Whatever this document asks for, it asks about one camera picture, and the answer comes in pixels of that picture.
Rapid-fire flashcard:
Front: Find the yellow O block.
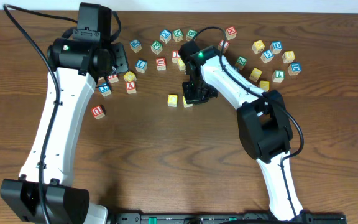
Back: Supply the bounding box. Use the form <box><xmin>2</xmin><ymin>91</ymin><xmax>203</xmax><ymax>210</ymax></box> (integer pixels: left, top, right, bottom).
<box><xmin>183</xmin><ymin>96</ymin><xmax>193</xmax><ymax>108</ymax></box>

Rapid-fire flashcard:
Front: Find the yellow C block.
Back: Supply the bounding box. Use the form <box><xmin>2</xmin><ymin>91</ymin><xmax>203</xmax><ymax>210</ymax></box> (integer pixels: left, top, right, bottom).
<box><xmin>167</xmin><ymin>94</ymin><xmax>178</xmax><ymax>107</ymax></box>

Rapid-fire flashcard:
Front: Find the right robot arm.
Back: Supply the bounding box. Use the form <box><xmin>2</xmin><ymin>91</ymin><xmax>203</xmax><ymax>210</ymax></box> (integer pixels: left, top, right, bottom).
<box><xmin>178</xmin><ymin>40</ymin><xmax>303</xmax><ymax>221</ymax></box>

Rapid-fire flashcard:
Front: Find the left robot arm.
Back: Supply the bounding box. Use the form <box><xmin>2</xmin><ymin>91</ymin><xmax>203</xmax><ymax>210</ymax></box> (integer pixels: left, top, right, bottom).
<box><xmin>0</xmin><ymin>2</ymin><xmax>129</xmax><ymax>223</ymax></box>

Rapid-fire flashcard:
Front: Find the yellow block near A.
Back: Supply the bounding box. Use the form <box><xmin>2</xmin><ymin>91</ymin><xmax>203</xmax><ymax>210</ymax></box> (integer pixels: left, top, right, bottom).
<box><xmin>123</xmin><ymin>71</ymin><xmax>137</xmax><ymax>82</ymax></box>

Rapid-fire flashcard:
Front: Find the red Y block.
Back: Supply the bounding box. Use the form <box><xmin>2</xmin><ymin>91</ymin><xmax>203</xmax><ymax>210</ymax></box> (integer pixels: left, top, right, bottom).
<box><xmin>108</xmin><ymin>74</ymin><xmax>119</xmax><ymax>83</ymax></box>

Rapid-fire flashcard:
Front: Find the blue L block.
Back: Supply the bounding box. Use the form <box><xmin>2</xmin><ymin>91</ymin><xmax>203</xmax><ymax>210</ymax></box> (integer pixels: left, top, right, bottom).
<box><xmin>135</xmin><ymin>60</ymin><xmax>147</xmax><ymax>73</ymax></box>

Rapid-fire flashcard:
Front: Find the red A block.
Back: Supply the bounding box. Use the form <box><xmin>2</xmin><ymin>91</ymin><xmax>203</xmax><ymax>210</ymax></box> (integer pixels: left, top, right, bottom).
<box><xmin>126</xmin><ymin>82</ymin><xmax>137</xmax><ymax>94</ymax></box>

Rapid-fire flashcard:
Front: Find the blue P block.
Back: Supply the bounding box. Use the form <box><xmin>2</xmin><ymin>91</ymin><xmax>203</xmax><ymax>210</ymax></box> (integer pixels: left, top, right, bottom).
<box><xmin>130</xmin><ymin>39</ymin><xmax>142</xmax><ymax>53</ymax></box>

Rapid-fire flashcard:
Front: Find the yellow S block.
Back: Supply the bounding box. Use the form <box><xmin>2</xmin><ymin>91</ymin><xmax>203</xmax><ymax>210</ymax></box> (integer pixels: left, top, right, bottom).
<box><xmin>177</xmin><ymin>58</ymin><xmax>186</xmax><ymax>71</ymax></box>

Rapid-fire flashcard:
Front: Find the blue T block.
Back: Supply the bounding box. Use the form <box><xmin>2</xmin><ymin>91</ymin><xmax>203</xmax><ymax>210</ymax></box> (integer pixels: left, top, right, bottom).
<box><xmin>98</xmin><ymin>83</ymin><xmax>112</xmax><ymax>97</ymax></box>

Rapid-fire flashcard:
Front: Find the red U block centre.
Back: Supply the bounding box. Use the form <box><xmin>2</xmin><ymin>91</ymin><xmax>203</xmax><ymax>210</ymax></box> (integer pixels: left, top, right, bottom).
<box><xmin>156</xmin><ymin>57</ymin><xmax>167</xmax><ymax>71</ymax></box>

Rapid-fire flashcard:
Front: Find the red u block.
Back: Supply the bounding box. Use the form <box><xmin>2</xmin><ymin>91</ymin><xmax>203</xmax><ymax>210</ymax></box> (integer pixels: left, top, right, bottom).
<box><xmin>156</xmin><ymin>57</ymin><xmax>167</xmax><ymax>71</ymax></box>
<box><xmin>91</xmin><ymin>105</ymin><xmax>105</xmax><ymax>119</ymax></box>

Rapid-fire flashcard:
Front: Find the green F block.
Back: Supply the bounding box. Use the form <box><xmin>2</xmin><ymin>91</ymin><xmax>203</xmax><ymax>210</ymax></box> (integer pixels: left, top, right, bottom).
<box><xmin>150</xmin><ymin>40</ymin><xmax>163</xmax><ymax>55</ymax></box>

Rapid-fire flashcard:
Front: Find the red I block left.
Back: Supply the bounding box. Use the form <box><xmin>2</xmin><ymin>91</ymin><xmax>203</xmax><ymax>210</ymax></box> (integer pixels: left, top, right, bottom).
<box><xmin>172</xmin><ymin>50</ymin><xmax>181</xmax><ymax>63</ymax></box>

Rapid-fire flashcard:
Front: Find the red i block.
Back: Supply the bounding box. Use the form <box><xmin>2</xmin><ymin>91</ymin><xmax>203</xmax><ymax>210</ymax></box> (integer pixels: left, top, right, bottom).
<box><xmin>172</xmin><ymin>50</ymin><xmax>181</xmax><ymax>63</ymax></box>
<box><xmin>218</xmin><ymin>40</ymin><xmax>230</xmax><ymax>53</ymax></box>

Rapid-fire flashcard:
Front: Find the red U block lower left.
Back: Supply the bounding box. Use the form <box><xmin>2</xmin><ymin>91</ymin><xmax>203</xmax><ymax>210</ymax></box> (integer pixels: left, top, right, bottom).
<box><xmin>91</xmin><ymin>105</ymin><xmax>105</xmax><ymax>119</ymax></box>

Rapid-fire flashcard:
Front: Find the blue X block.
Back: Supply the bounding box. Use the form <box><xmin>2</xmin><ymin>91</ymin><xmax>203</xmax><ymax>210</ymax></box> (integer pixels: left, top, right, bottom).
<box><xmin>160</xmin><ymin>29</ymin><xmax>172</xmax><ymax>44</ymax></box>

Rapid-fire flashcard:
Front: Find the green Z block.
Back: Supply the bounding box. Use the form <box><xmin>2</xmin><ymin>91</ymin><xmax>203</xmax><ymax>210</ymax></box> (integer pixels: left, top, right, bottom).
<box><xmin>235</xmin><ymin>56</ymin><xmax>247</xmax><ymax>70</ymax></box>

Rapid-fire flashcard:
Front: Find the red I block right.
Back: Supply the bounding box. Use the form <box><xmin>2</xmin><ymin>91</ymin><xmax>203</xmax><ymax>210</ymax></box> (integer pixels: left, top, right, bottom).
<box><xmin>218</xmin><ymin>40</ymin><xmax>230</xmax><ymax>53</ymax></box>

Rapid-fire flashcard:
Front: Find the green B block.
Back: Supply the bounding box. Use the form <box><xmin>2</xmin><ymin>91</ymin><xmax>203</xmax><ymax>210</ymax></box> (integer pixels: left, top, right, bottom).
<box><xmin>186</xmin><ymin>29</ymin><xmax>197</xmax><ymax>41</ymax></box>

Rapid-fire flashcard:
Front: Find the green N block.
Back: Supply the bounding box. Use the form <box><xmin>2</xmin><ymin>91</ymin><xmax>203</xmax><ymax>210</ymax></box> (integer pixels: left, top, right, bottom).
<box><xmin>172</xmin><ymin>29</ymin><xmax>183</xmax><ymax>42</ymax></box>

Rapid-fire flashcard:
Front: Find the yellow Q block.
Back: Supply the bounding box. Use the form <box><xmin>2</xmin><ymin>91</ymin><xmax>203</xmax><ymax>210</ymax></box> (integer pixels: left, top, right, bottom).
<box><xmin>249</xmin><ymin>68</ymin><xmax>262</xmax><ymax>82</ymax></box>

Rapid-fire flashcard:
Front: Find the yellow K block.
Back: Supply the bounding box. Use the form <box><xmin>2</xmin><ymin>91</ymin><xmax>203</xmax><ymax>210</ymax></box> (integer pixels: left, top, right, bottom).
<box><xmin>259</xmin><ymin>80</ymin><xmax>270</xmax><ymax>92</ymax></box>

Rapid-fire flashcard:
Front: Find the red W block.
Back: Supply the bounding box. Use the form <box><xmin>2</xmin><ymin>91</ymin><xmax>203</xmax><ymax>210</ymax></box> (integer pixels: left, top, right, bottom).
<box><xmin>225</xmin><ymin>26</ymin><xmax>237</xmax><ymax>40</ymax></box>

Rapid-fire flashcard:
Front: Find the yellow M block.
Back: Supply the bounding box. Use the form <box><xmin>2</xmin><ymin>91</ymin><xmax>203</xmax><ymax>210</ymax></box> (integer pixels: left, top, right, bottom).
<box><xmin>252</xmin><ymin>40</ymin><xmax>265</xmax><ymax>54</ymax></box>

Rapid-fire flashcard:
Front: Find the blue 5 block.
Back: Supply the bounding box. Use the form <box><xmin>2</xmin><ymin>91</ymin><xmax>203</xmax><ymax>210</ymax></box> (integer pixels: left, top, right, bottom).
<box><xmin>260</xmin><ymin>50</ymin><xmax>274</xmax><ymax>63</ymax></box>

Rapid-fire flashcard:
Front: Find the green L block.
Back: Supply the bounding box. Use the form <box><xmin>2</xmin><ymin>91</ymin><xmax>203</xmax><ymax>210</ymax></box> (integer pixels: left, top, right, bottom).
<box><xmin>272</xmin><ymin>70</ymin><xmax>285</xmax><ymax>83</ymax></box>

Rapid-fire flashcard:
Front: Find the blue D block upper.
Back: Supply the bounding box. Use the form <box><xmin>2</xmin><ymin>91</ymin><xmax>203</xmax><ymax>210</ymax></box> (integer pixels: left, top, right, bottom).
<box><xmin>269</xmin><ymin>41</ymin><xmax>283</xmax><ymax>54</ymax></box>

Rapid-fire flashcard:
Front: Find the blue d block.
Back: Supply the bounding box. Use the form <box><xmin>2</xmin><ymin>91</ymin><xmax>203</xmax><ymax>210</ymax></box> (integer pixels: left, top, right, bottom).
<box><xmin>269</xmin><ymin>41</ymin><xmax>283</xmax><ymax>54</ymax></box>
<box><xmin>288</xmin><ymin>63</ymin><xmax>301</xmax><ymax>76</ymax></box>

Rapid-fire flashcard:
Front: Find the yellow 8 block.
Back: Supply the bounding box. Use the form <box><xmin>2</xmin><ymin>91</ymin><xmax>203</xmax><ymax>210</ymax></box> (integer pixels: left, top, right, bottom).
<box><xmin>282</xmin><ymin>51</ymin><xmax>295</xmax><ymax>64</ymax></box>

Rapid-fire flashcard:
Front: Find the blue D block lower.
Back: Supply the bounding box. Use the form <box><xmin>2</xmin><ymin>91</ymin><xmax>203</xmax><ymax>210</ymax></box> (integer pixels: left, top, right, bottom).
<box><xmin>288</xmin><ymin>63</ymin><xmax>301</xmax><ymax>76</ymax></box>

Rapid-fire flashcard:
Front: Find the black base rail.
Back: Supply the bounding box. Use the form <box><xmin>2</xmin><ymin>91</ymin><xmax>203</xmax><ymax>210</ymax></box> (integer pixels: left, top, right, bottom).
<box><xmin>108</xmin><ymin>212</ymin><xmax>347</xmax><ymax>224</ymax></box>

